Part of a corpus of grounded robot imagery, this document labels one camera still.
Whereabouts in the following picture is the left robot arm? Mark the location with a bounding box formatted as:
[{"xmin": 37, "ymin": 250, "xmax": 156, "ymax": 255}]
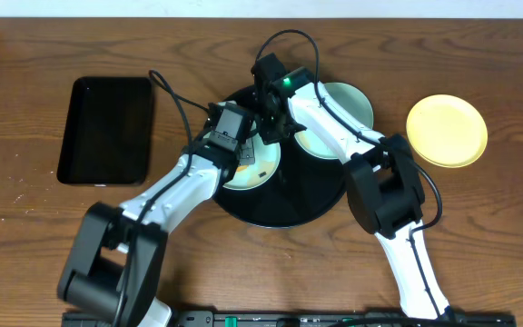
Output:
[{"xmin": 57, "ymin": 137, "xmax": 242, "ymax": 326}]

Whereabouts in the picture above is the light green plate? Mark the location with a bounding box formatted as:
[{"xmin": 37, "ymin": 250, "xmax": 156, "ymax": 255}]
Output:
[
  {"xmin": 293, "ymin": 81, "xmax": 375, "ymax": 161},
  {"xmin": 196, "ymin": 103, "xmax": 281, "ymax": 191}
]

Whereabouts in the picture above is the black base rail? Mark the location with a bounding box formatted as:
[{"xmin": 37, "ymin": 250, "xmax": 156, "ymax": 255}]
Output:
[{"xmin": 60, "ymin": 309, "xmax": 518, "ymax": 327}]

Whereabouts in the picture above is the yellow plate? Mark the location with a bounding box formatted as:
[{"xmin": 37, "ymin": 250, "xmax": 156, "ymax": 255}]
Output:
[{"xmin": 406, "ymin": 94, "xmax": 488, "ymax": 168}]

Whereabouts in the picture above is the black rectangular bin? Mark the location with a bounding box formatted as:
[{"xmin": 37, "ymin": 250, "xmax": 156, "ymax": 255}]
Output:
[{"xmin": 56, "ymin": 76, "xmax": 154, "ymax": 185}]

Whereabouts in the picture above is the round black tray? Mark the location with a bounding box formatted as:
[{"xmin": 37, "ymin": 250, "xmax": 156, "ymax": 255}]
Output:
[{"xmin": 211, "ymin": 84, "xmax": 349, "ymax": 229}]

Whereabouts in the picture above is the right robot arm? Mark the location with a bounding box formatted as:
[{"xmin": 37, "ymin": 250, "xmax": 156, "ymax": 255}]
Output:
[{"xmin": 252, "ymin": 64, "xmax": 449, "ymax": 320}]

